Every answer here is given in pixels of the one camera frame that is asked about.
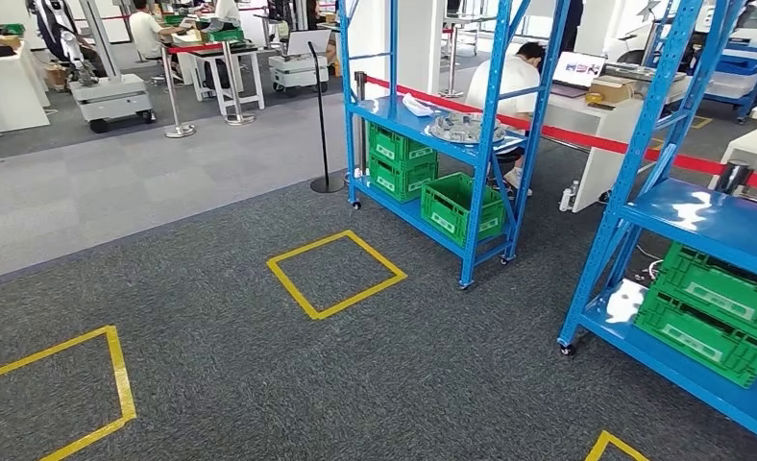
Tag long red barrier belt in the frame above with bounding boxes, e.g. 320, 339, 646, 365
365, 75, 757, 197

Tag chrome stanchion with black base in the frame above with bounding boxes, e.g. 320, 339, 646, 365
714, 158, 754, 197

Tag black pole stand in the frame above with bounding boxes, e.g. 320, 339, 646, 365
306, 40, 347, 195

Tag blue storage bin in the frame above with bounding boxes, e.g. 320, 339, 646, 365
716, 54, 757, 78

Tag person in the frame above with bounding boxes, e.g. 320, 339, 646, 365
127, 0, 189, 65
211, 0, 243, 30
466, 40, 549, 199
559, 0, 585, 56

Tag white storage bin stack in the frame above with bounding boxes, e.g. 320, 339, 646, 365
706, 71, 757, 100

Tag white bottle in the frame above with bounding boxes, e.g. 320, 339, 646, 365
558, 180, 581, 213

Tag grey perforated metal tray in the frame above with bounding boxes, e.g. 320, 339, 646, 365
600, 61, 689, 84

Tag cardboard box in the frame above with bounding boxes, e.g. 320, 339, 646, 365
588, 75, 639, 105

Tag grey laptop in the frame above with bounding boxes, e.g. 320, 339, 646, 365
285, 29, 334, 59

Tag white table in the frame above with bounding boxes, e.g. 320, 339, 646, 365
188, 42, 266, 119

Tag white car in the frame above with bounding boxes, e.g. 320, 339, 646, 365
604, 0, 757, 68

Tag white plastic bag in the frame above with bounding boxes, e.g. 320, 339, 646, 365
402, 92, 435, 118

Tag short red barrier belt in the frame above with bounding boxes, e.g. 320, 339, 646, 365
166, 41, 224, 55

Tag grey round metal casting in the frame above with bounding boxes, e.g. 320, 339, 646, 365
427, 112, 508, 146

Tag chrome high table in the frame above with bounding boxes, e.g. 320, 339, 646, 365
442, 12, 481, 100

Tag white wheeled cart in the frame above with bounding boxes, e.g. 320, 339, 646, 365
268, 54, 330, 95

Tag white wheeled robot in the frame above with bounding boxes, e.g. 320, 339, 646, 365
27, 0, 159, 134

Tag open laptop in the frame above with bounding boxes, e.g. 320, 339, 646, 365
549, 50, 609, 100

